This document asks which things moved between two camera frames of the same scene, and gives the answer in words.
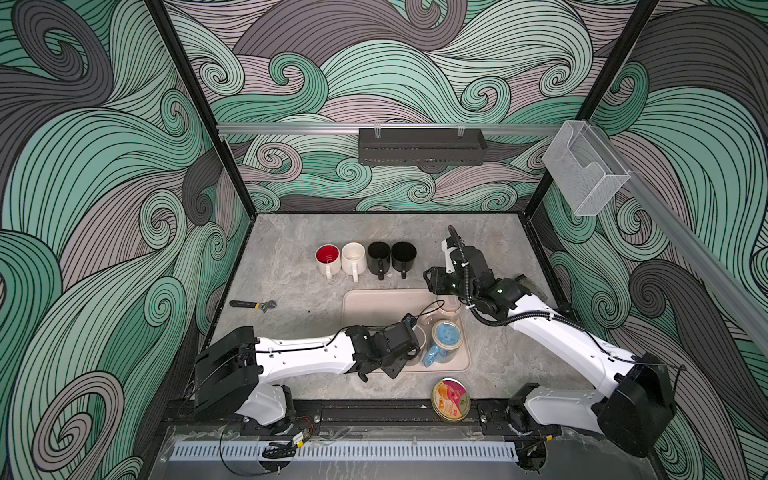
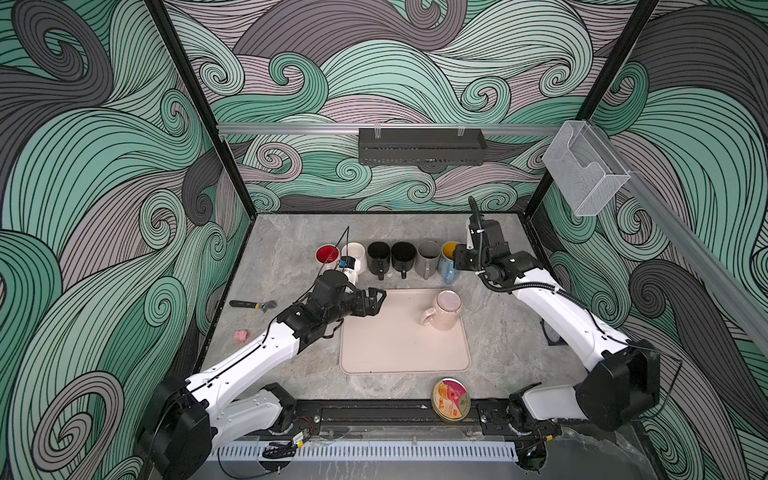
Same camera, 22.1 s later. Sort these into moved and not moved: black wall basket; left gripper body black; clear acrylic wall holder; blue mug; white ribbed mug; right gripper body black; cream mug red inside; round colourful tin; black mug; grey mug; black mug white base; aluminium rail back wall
Moved: left gripper body black; right gripper body black; grey mug; blue mug
Not moved: aluminium rail back wall; clear acrylic wall holder; black mug white base; cream mug red inside; black wall basket; round colourful tin; black mug; white ribbed mug
